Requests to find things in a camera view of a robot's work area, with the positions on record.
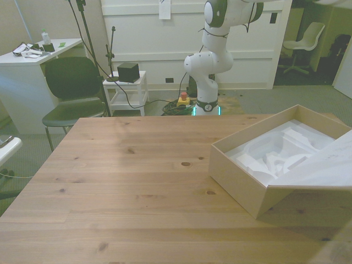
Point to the plywood base board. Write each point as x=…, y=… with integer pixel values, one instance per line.
x=231, y=105

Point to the black cup holder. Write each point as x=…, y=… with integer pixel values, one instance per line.
x=49, y=47

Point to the yellow red emergency stop button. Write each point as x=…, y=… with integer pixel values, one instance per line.
x=183, y=99

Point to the white swivel chair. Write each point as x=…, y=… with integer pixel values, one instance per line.
x=313, y=34

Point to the tan cardboard box with lid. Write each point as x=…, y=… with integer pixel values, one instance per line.
x=236, y=181

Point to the black wall switch plate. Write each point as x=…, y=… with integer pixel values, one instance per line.
x=273, y=18

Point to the black padded chair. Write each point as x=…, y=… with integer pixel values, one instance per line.
x=71, y=77

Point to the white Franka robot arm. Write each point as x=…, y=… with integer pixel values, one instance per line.
x=209, y=68

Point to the black desk microphone stand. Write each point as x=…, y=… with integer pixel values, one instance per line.
x=112, y=55

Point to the white desk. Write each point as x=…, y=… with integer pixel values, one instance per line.
x=24, y=88

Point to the green sticky note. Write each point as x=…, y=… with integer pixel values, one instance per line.
x=62, y=44

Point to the black wall outlet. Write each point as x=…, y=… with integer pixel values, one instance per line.
x=169, y=80

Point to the white foam box insert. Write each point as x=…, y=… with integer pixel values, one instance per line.
x=244, y=159

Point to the dark bag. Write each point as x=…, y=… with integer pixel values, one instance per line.
x=341, y=46

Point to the white small side table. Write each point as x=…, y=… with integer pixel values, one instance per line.
x=137, y=79

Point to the white panelled partition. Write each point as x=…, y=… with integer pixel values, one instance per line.
x=154, y=41

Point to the black white headset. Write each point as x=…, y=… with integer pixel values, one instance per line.
x=20, y=50

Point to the white handheld controller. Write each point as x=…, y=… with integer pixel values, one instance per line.
x=30, y=55

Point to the black tall tripod pole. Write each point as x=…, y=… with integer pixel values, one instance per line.
x=90, y=44

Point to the white paper sheet on panel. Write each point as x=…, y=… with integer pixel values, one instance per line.
x=164, y=9

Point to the white rounded seat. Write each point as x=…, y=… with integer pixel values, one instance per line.
x=9, y=149

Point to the clear plastic bottle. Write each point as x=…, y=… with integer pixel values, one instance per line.
x=45, y=36

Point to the black cube device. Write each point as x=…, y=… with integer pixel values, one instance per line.
x=127, y=72

